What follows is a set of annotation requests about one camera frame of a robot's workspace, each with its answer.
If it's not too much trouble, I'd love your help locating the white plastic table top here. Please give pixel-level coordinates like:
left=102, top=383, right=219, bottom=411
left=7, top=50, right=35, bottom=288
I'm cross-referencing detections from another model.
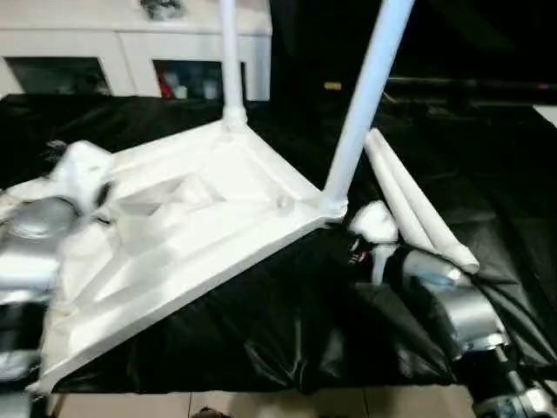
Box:
left=25, top=116, right=349, bottom=395

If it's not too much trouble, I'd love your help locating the white board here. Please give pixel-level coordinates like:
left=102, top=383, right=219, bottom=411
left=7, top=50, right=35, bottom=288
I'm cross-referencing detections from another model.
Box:
left=532, top=104, right=557, bottom=132

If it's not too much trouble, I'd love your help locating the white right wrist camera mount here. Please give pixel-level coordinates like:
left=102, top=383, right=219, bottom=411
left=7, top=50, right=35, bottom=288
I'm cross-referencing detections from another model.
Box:
left=351, top=201, right=400, bottom=284

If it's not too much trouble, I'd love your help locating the white plastic table leg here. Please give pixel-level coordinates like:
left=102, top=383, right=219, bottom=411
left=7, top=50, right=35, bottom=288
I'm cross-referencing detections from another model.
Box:
left=370, top=128, right=480, bottom=275
left=364, top=129, right=437, bottom=254
left=218, top=0, right=250, bottom=131
left=323, top=0, right=415, bottom=219

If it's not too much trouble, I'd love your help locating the black table mat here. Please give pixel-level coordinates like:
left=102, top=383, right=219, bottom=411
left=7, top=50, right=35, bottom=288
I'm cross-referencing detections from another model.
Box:
left=0, top=92, right=557, bottom=394

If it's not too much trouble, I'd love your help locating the white glass-door cabinet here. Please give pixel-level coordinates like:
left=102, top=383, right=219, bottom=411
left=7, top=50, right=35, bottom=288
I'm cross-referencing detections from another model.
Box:
left=0, top=0, right=273, bottom=104

